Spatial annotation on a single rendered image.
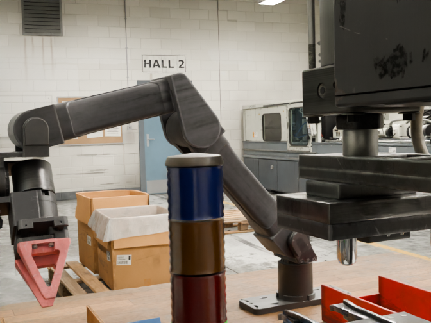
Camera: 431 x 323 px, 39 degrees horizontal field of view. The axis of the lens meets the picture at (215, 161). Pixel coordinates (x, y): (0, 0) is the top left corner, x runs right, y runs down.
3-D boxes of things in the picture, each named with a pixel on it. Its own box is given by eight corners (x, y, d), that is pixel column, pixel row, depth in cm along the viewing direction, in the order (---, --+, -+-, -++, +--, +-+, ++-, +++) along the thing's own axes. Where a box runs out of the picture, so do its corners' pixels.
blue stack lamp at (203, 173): (210, 210, 43) (209, 163, 42) (234, 216, 39) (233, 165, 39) (160, 215, 41) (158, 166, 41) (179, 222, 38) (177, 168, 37)
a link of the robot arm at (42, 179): (8, 197, 81) (2, 153, 85) (4, 215, 86) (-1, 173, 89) (59, 193, 84) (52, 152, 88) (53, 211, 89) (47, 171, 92)
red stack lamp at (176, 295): (213, 307, 43) (211, 261, 43) (236, 322, 40) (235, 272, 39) (163, 316, 41) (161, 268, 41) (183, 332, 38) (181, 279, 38)
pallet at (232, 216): (253, 217, 822) (253, 207, 822) (289, 227, 730) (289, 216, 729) (169, 225, 777) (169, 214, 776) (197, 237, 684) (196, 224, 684)
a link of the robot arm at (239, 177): (294, 265, 104) (173, 127, 93) (274, 258, 110) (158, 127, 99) (316, 239, 106) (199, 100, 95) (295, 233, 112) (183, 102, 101)
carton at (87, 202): (156, 266, 478) (154, 193, 475) (90, 275, 455) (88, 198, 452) (135, 254, 529) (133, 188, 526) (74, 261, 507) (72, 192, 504)
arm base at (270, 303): (353, 255, 109) (330, 248, 115) (254, 268, 101) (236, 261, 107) (353, 298, 109) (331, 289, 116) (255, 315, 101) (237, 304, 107)
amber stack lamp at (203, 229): (211, 259, 43) (210, 213, 43) (235, 270, 39) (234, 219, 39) (161, 265, 41) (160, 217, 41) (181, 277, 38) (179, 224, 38)
